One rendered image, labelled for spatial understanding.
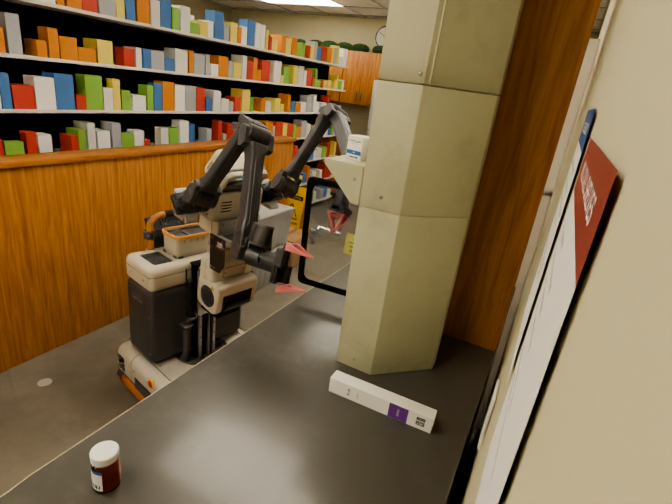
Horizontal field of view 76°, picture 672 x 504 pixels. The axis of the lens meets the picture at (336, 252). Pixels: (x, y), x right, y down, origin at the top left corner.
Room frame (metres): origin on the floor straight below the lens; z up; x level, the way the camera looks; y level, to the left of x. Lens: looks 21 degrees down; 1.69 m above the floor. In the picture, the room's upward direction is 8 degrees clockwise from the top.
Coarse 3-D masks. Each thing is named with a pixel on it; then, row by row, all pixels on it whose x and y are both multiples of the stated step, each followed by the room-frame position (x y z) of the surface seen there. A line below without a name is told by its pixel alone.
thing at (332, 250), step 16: (320, 192) 1.44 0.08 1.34; (336, 192) 1.42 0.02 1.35; (320, 208) 1.44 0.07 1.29; (336, 208) 1.42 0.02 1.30; (352, 208) 1.40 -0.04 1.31; (320, 224) 1.44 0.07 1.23; (336, 224) 1.42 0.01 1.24; (352, 224) 1.40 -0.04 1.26; (320, 240) 1.43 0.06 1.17; (336, 240) 1.41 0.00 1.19; (352, 240) 1.39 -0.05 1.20; (320, 256) 1.43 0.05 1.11; (336, 256) 1.41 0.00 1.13; (304, 272) 1.45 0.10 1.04; (320, 272) 1.43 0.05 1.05; (336, 272) 1.41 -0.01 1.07
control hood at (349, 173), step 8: (328, 160) 1.11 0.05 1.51; (336, 160) 1.11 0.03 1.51; (344, 160) 1.12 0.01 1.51; (352, 160) 1.14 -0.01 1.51; (328, 168) 1.12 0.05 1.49; (336, 168) 1.10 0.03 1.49; (344, 168) 1.09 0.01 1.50; (352, 168) 1.08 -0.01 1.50; (360, 168) 1.07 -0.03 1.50; (336, 176) 1.10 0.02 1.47; (344, 176) 1.09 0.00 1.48; (352, 176) 1.08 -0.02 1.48; (360, 176) 1.07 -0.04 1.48; (344, 184) 1.09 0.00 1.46; (352, 184) 1.08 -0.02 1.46; (360, 184) 1.07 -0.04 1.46; (344, 192) 1.09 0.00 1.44; (352, 192) 1.08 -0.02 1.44; (360, 192) 1.07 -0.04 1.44; (352, 200) 1.08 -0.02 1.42
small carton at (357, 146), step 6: (348, 138) 1.17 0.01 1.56; (354, 138) 1.16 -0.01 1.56; (360, 138) 1.15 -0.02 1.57; (366, 138) 1.15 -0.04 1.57; (348, 144) 1.17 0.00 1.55; (354, 144) 1.16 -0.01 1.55; (360, 144) 1.14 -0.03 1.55; (366, 144) 1.15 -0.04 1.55; (348, 150) 1.17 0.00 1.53; (354, 150) 1.15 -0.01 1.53; (360, 150) 1.14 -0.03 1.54; (366, 150) 1.16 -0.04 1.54; (348, 156) 1.17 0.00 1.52; (354, 156) 1.15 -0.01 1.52; (360, 156) 1.14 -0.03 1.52; (366, 156) 1.16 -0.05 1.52
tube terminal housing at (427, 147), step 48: (384, 96) 1.06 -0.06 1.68; (432, 96) 1.03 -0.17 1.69; (480, 96) 1.08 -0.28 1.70; (384, 144) 1.05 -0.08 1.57; (432, 144) 1.04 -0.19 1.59; (480, 144) 1.09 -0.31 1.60; (384, 192) 1.04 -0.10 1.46; (432, 192) 1.05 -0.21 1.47; (384, 240) 1.04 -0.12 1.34; (432, 240) 1.06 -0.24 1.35; (384, 288) 1.03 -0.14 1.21; (432, 288) 1.07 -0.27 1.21; (384, 336) 1.03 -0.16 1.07; (432, 336) 1.08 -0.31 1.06
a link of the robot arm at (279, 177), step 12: (336, 108) 1.88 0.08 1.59; (324, 120) 1.94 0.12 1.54; (312, 132) 1.94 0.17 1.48; (324, 132) 1.94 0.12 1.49; (312, 144) 1.92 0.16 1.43; (300, 156) 1.90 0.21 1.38; (288, 168) 1.91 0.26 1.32; (300, 168) 1.91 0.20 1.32; (276, 180) 1.88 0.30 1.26; (300, 180) 1.92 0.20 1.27
